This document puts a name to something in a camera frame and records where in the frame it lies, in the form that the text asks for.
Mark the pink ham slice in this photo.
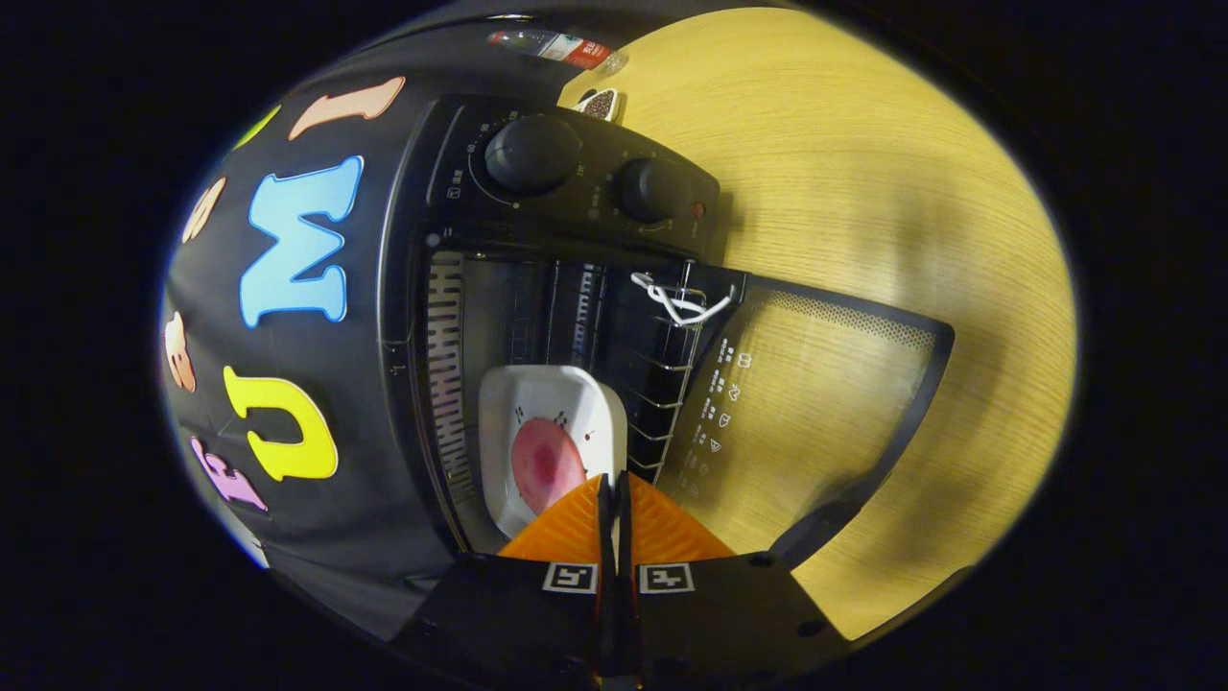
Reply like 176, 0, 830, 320
510, 417, 588, 516

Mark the white divided bean tray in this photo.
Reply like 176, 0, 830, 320
573, 86, 623, 123

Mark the plastic water bottle red label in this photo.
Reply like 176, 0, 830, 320
487, 29, 629, 76

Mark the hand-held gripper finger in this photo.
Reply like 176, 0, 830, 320
614, 470, 850, 687
389, 472, 620, 687

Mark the white cord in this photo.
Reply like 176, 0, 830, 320
631, 272, 736, 328

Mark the white square plate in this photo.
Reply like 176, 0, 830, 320
477, 365, 629, 540

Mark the black toaster oven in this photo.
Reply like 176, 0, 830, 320
379, 93, 956, 572

